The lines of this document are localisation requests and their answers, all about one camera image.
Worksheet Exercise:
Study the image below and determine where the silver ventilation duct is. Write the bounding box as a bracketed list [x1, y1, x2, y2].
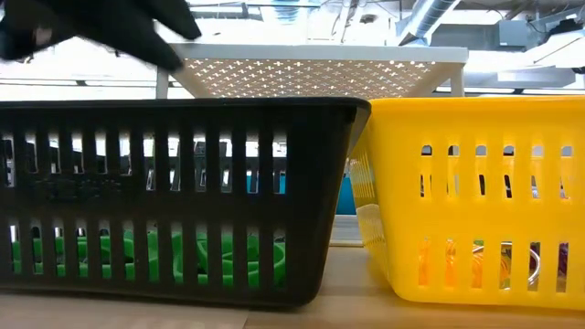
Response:
[397, 0, 463, 47]

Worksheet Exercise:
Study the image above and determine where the white perforated metal shelf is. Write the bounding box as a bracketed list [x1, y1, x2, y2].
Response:
[154, 43, 470, 100]

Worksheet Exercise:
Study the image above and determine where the orange spiral wrist coil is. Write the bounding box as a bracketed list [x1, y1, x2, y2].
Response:
[418, 237, 484, 290]

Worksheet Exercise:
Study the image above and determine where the yellow slotted plastic basket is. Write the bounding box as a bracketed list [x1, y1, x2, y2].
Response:
[349, 94, 585, 312]

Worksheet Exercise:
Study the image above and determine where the black slotted plastic basket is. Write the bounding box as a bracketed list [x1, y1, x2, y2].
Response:
[0, 95, 372, 307]

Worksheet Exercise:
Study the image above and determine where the grey ceiling air unit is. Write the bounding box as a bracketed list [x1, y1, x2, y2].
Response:
[429, 20, 531, 51]

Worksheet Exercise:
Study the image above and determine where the purple spiral wrist coil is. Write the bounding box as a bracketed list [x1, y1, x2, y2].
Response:
[528, 241, 569, 293]

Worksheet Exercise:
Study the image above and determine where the blue plastic bin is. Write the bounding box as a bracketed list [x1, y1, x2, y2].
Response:
[246, 171, 356, 216]

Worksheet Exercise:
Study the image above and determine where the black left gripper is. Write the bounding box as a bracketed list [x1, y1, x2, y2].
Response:
[0, 0, 184, 72]

